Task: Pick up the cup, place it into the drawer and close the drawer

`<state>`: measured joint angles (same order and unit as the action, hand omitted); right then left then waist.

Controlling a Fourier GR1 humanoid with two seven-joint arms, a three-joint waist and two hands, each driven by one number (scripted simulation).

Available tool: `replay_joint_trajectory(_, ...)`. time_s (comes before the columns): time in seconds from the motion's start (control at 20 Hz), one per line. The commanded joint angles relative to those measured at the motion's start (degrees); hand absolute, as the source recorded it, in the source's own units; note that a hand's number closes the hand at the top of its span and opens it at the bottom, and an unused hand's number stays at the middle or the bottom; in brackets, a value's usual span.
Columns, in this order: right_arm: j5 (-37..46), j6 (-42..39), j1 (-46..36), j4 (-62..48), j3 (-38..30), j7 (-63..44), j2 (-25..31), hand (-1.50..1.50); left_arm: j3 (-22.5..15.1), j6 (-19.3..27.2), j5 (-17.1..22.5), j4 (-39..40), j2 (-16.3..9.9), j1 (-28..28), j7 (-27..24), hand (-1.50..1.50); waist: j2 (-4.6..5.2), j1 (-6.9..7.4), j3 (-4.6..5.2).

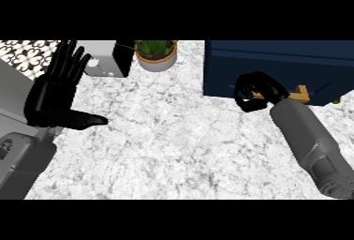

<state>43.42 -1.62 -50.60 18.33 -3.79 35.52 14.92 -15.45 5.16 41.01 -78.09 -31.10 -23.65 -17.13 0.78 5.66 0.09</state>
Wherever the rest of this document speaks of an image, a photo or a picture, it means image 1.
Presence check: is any potted green plant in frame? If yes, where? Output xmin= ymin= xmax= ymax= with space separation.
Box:
xmin=134 ymin=39 xmax=180 ymax=73

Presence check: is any tan cup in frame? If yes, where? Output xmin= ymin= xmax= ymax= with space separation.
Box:
xmin=251 ymin=84 xmax=311 ymax=103

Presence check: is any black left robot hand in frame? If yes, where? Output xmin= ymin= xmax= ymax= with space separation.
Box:
xmin=23 ymin=39 xmax=110 ymax=131

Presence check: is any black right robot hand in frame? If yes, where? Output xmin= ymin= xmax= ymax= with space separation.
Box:
xmin=231 ymin=70 xmax=292 ymax=113

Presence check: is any white and black appliance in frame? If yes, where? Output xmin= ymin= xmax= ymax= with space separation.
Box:
xmin=75 ymin=39 xmax=137 ymax=79

